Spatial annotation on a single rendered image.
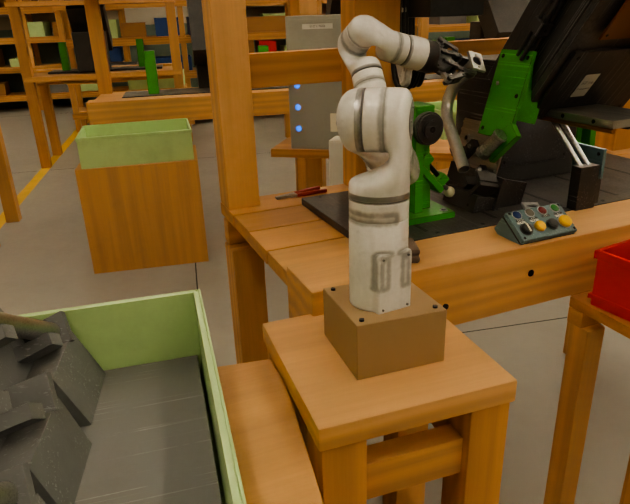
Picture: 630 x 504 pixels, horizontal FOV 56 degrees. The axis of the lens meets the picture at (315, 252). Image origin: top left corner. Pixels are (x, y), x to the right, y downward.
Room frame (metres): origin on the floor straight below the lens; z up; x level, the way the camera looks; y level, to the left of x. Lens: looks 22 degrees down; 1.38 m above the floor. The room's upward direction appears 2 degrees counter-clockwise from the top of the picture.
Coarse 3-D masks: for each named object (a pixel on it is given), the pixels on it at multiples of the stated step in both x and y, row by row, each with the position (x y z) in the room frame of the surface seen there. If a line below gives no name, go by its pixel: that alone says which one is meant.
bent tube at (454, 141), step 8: (472, 56) 1.51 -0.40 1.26; (480, 56) 1.52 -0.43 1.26; (472, 64) 1.48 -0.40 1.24; (480, 64) 1.51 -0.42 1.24; (464, 80) 1.53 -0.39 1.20; (448, 88) 1.55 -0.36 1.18; (456, 88) 1.54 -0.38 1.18; (448, 96) 1.55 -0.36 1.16; (448, 104) 1.54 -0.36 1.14; (448, 112) 1.53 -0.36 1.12; (448, 120) 1.52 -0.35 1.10; (448, 128) 1.50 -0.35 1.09; (456, 128) 1.50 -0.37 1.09; (448, 136) 1.49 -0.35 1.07; (456, 136) 1.48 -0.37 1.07; (456, 144) 1.46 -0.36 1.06; (456, 152) 1.44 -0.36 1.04; (464, 152) 1.44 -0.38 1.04; (456, 160) 1.43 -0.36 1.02; (464, 160) 1.42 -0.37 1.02; (464, 168) 1.43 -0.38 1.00
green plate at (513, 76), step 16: (512, 64) 1.48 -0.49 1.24; (528, 64) 1.43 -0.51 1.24; (496, 80) 1.51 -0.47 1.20; (512, 80) 1.46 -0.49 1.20; (528, 80) 1.43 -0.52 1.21; (496, 96) 1.49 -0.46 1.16; (512, 96) 1.44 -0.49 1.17; (528, 96) 1.44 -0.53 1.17; (496, 112) 1.48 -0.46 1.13; (512, 112) 1.43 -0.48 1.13; (528, 112) 1.45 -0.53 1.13; (480, 128) 1.51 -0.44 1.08; (496, 128) 1.46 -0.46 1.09
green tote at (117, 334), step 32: (96, 320) 0.82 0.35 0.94; (128, 320) 0.83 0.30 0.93; (160, 320) 0.85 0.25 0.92; (192, 320) 0.86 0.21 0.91; (96, 352) 0.82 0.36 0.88; (128, 352) 0.83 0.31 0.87; (160, 352) 0.84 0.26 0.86; (192, 352) 0.86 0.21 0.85; (224, 416) 0.54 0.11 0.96; (224, 448) 0.49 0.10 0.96; (224, 480) 0.53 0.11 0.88
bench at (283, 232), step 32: (288, 192) 1.68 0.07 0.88; (224, 224) 1.61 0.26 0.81; (256, 224) 1.41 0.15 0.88; (288, 224) 1.40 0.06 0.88; (320, 224) 1.39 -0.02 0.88; (256, 256) 1.55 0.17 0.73; (288, 256) 1.19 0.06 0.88; (320, 256) 1.18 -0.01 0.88; (256, 288) 1.55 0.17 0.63; (256, 320) 1.55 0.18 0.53; (256, 352) 1.55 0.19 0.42
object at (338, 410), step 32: (288, 320) 0.96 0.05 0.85; (320, 320) 0.95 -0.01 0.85; (288, 352) 0.85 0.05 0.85; (320, 352) 0.84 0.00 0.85; (448, 352) 0.83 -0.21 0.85; (480, 352) 0.83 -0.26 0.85; (288, 384) 0.79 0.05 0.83; (320, 384) 0.75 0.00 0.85; (352, 384) 0.75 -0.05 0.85; (384, 384) 0.75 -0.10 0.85; (416, 384) 0.74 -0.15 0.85; (448, 384) 0.74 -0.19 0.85; (480, 384) 0.74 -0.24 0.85; (512, 384) 0.74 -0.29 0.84; (320, 416) 0.68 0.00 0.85; (352, 416) 0.67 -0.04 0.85; (384, 416) 0.68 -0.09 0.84; (416, 416) 0.69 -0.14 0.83; (448, 416) 0.71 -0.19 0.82; (320, 448) 0.65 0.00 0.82
